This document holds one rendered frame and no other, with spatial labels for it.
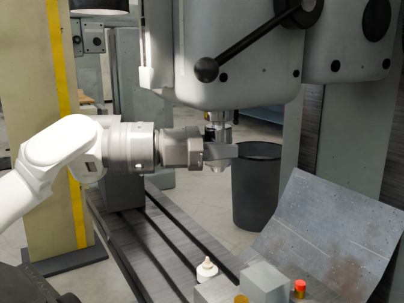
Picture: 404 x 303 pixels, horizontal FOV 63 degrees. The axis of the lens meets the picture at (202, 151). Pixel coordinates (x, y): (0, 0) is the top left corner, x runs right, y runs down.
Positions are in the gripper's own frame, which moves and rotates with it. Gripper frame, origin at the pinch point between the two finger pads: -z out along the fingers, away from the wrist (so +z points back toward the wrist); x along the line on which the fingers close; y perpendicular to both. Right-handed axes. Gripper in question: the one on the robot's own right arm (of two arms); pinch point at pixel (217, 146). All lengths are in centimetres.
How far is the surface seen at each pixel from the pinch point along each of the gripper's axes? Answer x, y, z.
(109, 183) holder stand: 38, 22, 26
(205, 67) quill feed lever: -17.1, -14.3, 4.2
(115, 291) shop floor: 113, 123, 42
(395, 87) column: 8.2, -9.3, -36.9
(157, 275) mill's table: 7.8, 31.9, 11.7
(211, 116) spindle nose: -1.9, -5.8, 1.5
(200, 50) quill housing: -11.5, -16.1, 4.3
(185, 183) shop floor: 275, 122, -8
